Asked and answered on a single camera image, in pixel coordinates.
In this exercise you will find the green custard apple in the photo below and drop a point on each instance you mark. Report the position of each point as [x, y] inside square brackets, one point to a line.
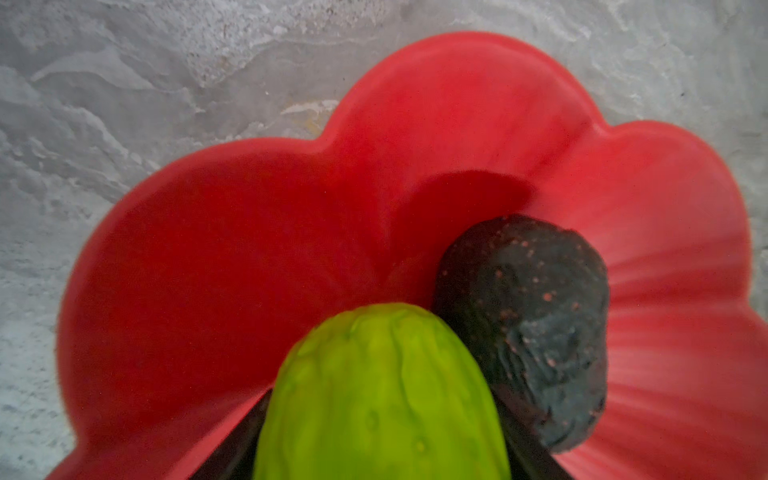
[386, 391]

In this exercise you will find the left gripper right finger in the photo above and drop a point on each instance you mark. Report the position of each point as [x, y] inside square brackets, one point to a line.
[528, 459]

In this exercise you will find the dark avocado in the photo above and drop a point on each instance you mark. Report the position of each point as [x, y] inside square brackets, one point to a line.
[530, 301]

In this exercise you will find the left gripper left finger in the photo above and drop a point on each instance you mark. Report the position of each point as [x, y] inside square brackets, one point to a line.
[234, 457]

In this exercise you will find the red flower-shaped fruit bowl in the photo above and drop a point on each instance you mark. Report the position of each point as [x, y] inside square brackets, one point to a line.
[188, 295]

